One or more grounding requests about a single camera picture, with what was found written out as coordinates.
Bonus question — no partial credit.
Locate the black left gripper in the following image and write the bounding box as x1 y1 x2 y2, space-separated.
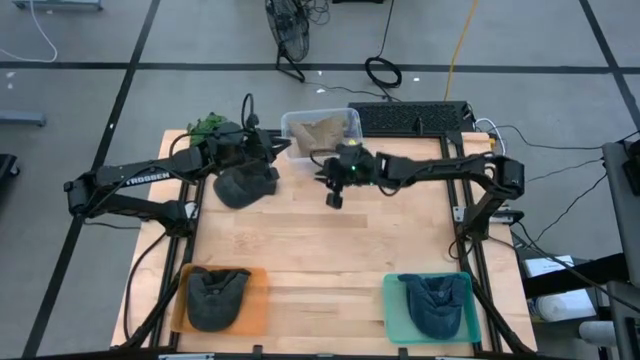
209 122 293 181

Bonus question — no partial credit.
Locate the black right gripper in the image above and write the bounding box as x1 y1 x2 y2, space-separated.
313 144 379 209

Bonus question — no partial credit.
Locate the tan hat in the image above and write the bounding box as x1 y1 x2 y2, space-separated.
288 117 349 157

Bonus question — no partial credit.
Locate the black hat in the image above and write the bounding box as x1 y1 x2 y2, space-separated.
213 159 280 210

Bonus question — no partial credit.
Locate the dark grey hat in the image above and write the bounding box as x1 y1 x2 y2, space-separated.
186 266 252 332

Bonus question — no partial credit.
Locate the blue denim hat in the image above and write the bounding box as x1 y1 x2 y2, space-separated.
398 272 469 341

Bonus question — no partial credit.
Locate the clear plastic bin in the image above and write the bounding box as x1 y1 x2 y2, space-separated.
280 107 364 161

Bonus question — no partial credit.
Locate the green leafy plant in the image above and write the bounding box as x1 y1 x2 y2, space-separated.
187 112 229 147

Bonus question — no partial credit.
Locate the black vented box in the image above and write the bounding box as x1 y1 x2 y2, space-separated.
347 100 475 134

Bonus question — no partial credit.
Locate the black floor fan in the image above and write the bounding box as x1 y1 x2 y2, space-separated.
264 0 311 84

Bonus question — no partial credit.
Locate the orange plastic tray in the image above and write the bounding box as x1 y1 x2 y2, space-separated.
169 264 270 336

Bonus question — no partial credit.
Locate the teal plastic tray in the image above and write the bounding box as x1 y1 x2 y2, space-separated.
382 271 482 346

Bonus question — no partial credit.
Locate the white box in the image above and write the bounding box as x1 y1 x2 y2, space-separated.
523 254 576 279

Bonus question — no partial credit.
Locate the grey metal bar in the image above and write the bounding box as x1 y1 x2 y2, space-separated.
0 110 47 127

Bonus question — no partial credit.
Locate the grey metal base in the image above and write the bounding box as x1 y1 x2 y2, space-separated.
12 0 104 12

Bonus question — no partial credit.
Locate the black object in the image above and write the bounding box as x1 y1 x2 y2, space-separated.
0 153 21 182

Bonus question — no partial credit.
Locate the black shelf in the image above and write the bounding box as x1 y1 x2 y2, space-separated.
522 252 629 300

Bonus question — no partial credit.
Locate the white paper roll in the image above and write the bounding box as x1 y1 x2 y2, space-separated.
534 289 597 323

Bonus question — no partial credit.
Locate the grey cart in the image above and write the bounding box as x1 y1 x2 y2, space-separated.
602 139 640 360

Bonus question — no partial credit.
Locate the coiled black cable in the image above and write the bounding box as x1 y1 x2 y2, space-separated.
363 0 404 101

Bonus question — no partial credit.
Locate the black aluminium frame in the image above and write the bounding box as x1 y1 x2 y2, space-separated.
119 129 536 359

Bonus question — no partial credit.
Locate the looped white cable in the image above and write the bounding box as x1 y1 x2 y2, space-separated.
474 117 507 164

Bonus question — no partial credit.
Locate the yellow cable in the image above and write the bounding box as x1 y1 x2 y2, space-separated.
443 0 480 101

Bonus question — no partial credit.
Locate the thick black cable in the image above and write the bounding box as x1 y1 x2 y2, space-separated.
122 232 169 344
512 219 640 315

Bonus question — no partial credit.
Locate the thin black cable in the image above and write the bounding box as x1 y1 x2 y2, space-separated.
524 158 605 184
533 172 609 244
492 124 640 151

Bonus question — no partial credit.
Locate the long white cable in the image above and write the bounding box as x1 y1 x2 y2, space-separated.
0 0 59 64

